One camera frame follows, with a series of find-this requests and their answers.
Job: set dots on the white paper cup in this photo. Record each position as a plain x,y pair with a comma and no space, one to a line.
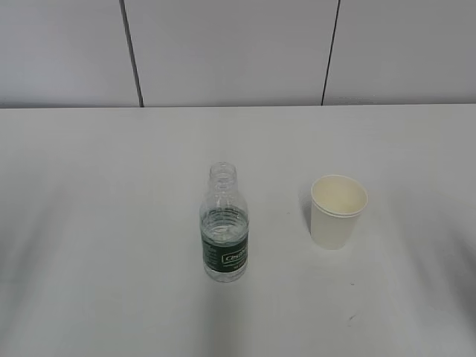
337,203

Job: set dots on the clear green-label water bottle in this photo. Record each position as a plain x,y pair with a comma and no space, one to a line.
224,225

